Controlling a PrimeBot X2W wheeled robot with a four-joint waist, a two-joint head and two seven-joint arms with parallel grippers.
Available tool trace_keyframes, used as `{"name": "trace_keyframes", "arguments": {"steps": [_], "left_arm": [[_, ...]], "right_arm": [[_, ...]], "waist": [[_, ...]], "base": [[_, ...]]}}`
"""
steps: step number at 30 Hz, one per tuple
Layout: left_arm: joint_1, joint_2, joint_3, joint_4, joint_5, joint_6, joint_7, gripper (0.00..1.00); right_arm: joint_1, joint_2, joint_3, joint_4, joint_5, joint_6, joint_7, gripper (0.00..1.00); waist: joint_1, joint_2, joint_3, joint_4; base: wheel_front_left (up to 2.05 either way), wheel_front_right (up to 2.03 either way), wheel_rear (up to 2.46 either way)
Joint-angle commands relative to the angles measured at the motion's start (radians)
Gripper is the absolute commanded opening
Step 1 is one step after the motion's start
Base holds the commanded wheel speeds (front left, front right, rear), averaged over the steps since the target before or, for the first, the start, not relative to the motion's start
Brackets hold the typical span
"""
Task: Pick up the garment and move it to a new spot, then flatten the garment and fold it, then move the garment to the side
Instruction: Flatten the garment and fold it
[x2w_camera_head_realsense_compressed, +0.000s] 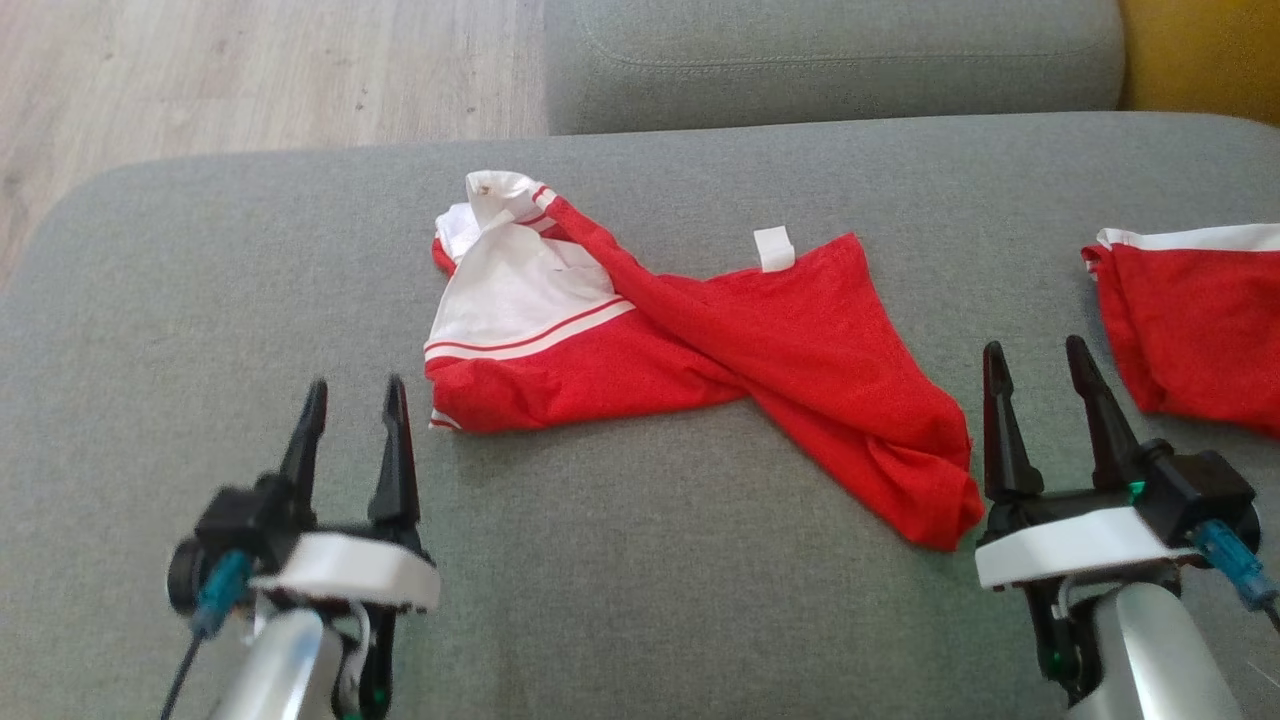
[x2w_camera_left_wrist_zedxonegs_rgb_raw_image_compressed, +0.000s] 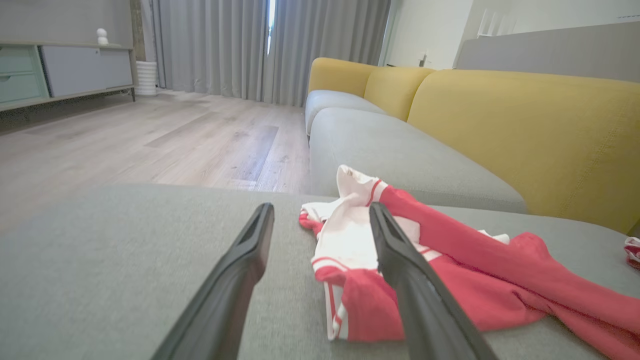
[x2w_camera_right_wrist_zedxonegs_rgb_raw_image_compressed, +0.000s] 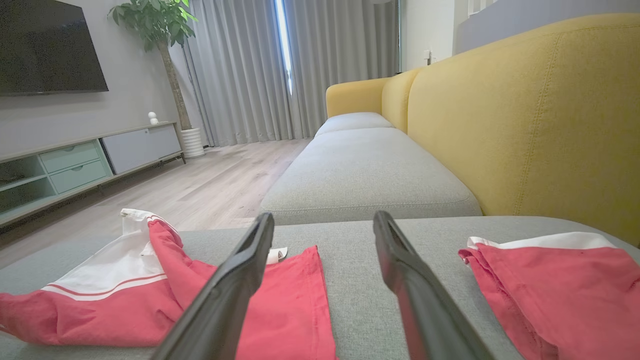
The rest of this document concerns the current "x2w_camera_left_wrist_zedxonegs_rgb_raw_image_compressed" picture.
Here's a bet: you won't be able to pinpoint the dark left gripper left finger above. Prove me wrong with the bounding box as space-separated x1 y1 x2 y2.
151 202 275 360

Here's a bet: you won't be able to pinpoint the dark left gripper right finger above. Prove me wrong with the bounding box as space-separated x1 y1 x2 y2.
369 202 501 360

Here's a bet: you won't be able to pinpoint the red jersey with white sleeves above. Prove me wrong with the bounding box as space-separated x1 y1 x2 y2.
299 165 640 360

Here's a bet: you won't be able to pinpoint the red shorts with white stripe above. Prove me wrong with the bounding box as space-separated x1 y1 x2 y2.
624 237 640 270

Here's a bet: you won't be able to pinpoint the grey sofa seat cushion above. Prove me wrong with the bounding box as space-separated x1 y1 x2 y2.
309 107 528 214
304 90 388 136

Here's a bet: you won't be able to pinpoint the yellow sofa back cushion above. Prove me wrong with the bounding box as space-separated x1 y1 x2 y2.
406 69 640 235
363 66 436 122

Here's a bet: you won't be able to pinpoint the white ribbed plant pot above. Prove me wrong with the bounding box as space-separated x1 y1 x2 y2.
136 61 158 97

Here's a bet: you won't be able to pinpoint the grey pleated curtain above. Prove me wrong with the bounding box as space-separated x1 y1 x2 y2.
150 0 269 102
262 0 392 107

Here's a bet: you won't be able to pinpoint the low grey tv cabinet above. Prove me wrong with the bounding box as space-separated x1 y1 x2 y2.
0 41 137 113

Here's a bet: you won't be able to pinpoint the bright window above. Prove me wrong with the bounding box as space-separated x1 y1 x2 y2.
266 0 276 56

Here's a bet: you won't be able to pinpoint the grey partition panel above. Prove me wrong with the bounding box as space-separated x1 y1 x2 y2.
455 21 640 84

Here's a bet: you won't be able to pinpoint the white slatted fixture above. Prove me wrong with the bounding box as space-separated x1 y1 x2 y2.
477 7 521 39

